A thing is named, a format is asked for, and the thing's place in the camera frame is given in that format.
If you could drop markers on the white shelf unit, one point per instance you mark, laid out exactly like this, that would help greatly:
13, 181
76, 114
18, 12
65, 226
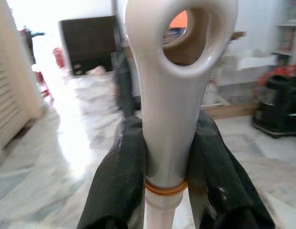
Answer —
285, 31

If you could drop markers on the cream louvered door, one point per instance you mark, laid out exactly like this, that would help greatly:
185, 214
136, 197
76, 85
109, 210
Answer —
9, 78

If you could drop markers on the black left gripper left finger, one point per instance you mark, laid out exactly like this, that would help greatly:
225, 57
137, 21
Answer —
117, 176

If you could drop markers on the red plastic stool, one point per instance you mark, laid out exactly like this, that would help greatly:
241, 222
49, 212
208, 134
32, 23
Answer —
43, 83

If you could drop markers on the dark wooden cabinet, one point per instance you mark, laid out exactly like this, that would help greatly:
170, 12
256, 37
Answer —
89, 45

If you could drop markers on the black and red vacuum cleaner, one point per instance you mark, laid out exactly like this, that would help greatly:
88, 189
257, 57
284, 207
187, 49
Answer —
279, 100

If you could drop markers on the orange object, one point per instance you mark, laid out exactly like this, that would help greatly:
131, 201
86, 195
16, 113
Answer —
180, 20

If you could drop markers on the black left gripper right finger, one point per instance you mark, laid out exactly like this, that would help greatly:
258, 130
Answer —
224, 176

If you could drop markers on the red fire extinguisher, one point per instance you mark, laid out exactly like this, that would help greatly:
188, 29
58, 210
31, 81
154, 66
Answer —
59, 57

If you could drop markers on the orange rubber band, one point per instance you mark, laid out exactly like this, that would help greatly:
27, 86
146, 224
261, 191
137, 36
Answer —
165, 190

